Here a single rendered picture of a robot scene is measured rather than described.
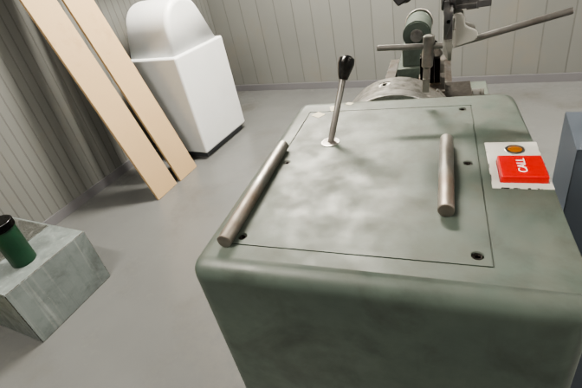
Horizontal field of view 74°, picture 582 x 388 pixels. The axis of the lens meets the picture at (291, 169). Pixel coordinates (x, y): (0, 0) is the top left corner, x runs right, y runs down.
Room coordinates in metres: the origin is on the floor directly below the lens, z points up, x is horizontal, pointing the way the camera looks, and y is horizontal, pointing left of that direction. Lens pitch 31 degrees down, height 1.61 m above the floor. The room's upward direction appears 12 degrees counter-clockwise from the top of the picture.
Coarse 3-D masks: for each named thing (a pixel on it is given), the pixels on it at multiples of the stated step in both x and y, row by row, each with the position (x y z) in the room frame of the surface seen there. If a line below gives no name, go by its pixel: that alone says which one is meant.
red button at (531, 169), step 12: (504, 156) 0.48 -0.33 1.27; (516, 156) 0.48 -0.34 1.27; (528, 156) 0.47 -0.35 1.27; (540, 156) 0.46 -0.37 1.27; (504, 168) 0.45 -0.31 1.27; (516, 168) 0.45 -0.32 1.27; (528, 168) 0.44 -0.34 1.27; (540, 168) 0.43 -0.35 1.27; (504, 180) 0.44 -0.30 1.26; (516, 180) 0.43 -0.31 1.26; (528, 180) 0.42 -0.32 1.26; (540, 180) 0.42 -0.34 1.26
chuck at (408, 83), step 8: (384, 80) 1.00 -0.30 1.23; (392, 80) 0.98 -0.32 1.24; (400, 80) 0.97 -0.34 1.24; (408, 80) 0.96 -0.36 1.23; (416, 80) 0.97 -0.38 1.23; (368, 88) 1.00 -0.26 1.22; (376, 88) 0.96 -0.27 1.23; (384, 88) 0.94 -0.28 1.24; (392, 88) 0.92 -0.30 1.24; (400, 88) 0.91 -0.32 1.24; (408, 88) 0.91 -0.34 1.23; (416, 88) 0.91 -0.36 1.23; (360, 96) 0.99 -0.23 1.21; (432, 96) 0.89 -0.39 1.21; (440, 96) 0.91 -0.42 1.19
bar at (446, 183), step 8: (448, 136) 0.56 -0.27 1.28; (440, 144) 0.55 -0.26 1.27; (448, 144) 0.54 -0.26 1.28; (440, 152) 0.52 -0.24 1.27; (448, 152) 0.51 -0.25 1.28; (440, 160) 0.50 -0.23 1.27; (448, 160) 0.49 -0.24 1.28; (440, 168) 0.48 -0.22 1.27; (448, 168) 0.47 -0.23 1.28; (440, 176) 0.46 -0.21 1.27; (448, 176) 0.45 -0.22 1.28; (440, 184) 0.44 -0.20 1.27; (448, 184) 0.43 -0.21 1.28; (440, 192) 0.42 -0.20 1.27; (448, 192) 0.41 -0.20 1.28; (440, 200) 0.41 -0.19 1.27; (448, 200) 0.40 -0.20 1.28; (440, 208) 0.39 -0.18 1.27; (448, 208) 0.39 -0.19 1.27; (448, 216) 0.39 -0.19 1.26
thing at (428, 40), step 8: (424, 40) 0.74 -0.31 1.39; (432, 40) 0.74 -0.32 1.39; (424, 48) 0.74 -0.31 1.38; (432, 48) 0.74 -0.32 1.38; (424, 56) 0.74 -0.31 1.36; (432, 56) 0.74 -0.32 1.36; (424, 64) 0.74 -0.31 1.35; (432, 64) 0.74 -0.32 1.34; (424, 72) 0.74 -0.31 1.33; (424, 80) 0.74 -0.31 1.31; (424, 88) 0.74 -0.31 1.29
